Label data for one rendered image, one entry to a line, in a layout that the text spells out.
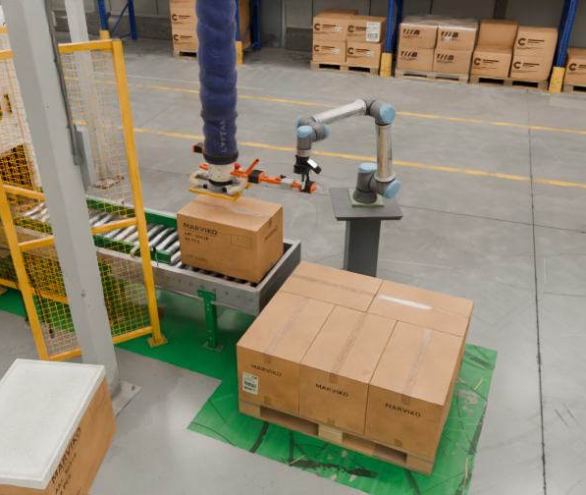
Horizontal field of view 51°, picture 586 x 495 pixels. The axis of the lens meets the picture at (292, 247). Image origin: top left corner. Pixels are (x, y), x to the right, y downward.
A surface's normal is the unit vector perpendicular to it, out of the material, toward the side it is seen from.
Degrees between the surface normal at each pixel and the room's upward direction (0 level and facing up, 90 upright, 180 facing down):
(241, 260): 90
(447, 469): 0
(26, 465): 0
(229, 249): 90
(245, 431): 0
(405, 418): 90
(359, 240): 90
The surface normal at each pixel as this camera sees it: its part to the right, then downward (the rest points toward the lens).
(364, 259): 0.04, 0.51
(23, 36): -0.40, 0.47
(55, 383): 0.00, -0.86
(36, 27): 0.92, 0.21
